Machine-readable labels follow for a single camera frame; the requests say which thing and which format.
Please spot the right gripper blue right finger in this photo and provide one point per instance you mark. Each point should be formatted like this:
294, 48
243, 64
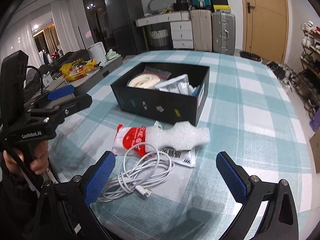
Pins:
235, 177

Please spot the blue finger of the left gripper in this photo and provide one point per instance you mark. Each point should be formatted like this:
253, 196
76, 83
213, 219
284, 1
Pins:
60, 93
71, 107

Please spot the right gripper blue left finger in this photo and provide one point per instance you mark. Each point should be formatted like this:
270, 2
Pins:
96, 177

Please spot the red and white plastic bag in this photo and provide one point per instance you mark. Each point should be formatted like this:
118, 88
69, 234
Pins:
126, 137

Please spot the white foam piece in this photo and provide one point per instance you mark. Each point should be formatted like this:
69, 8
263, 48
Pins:
183, 136

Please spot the black cardboard box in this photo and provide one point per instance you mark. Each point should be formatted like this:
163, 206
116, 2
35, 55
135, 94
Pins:
164, 106

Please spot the grey tv cabinet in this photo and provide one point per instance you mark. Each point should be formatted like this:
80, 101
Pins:
84, 84

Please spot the yellow plastic bag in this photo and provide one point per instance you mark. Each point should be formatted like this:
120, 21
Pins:
77, 69

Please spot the white air purifier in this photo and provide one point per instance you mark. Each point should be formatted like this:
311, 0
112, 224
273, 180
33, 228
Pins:
97, 52

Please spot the teal plaid tablecloth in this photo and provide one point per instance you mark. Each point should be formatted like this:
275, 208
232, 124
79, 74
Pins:
249, 116

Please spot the cardboard box on floor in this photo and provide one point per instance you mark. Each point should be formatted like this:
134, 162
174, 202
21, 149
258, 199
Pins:
315, 147

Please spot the purple tote bag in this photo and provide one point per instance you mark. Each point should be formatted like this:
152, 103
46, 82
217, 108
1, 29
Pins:
315, 121

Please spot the dark grey refrigerator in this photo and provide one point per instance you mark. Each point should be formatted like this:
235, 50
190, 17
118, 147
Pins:
122, 16

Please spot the black tall cabinet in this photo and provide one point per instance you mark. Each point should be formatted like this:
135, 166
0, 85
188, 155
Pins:
99, 24

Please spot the woven laundry basket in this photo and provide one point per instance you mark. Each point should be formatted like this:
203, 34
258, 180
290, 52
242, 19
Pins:
160, 39

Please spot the silver foil packet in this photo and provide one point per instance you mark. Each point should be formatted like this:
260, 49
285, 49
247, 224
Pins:
177, 85

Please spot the bamboo shoe rack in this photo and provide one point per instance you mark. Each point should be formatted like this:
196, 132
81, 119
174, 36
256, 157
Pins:
306, 82

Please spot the white drawer desk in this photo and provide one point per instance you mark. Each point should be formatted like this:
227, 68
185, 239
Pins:
178, 25

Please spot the black bag on desk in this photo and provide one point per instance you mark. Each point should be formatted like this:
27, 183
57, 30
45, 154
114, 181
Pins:
181, 5

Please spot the beige suitcase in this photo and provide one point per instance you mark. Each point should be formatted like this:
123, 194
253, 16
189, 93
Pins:
201, 22

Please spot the wooden door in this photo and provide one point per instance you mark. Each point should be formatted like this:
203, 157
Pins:
266, 28

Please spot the silver aluminium suitcase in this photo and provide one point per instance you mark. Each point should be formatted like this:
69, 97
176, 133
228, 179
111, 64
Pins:
224, 32

